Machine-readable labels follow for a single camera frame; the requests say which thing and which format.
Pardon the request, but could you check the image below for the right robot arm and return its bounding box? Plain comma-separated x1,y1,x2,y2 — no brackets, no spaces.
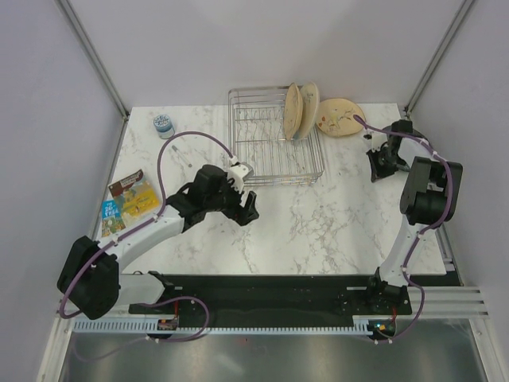
363,119,463,314

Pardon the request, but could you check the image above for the metal wire dish rack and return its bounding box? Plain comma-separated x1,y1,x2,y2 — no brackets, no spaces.
228,86,324,185

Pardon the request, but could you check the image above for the cream plate with blue bird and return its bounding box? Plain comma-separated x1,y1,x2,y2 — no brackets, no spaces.
316,98,366,138

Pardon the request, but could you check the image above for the white pen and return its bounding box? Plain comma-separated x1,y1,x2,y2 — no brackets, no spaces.
172,145,192,168

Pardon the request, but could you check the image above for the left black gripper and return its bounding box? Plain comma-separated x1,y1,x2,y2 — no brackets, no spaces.
205,173,258,226

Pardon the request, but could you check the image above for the blue and cream plate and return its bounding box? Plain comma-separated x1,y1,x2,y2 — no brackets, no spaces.
293,82,320,140

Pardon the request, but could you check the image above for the white cable duct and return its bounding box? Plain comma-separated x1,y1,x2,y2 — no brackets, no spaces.
72,318,179,334

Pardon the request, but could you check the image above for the blue paperback book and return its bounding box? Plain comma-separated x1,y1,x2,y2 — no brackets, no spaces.
101,200,126,237

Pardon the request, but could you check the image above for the aluminium frame profile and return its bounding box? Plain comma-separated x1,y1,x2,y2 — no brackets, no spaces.
55,0,131,120

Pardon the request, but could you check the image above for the small blue-lidded jar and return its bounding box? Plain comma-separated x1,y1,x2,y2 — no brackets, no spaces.
153,114,175,139

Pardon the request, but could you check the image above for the brown and yellow book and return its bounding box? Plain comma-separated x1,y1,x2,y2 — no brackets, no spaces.
108,169,160,228

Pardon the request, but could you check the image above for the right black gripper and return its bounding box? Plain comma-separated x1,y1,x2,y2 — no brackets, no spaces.
366,146,404,184

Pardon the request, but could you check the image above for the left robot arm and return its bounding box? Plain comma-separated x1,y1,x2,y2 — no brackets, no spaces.
57,162,259,320

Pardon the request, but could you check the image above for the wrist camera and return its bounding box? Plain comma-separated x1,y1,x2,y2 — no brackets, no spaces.
227,162,254,193
363,133,379,151

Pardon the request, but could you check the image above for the cream plate with yellow bird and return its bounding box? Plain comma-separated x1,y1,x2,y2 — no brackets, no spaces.
283,83,303,140

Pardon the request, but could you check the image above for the dark teal plate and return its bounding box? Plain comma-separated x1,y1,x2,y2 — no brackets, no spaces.
397,129,430,172

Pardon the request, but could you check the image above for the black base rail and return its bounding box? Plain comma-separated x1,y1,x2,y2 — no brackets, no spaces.
126,272,414,329

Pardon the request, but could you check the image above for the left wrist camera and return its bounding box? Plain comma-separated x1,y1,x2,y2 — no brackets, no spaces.
227,162,254,193

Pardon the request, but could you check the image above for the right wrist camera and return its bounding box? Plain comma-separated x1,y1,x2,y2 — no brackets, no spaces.
363,133,379,151

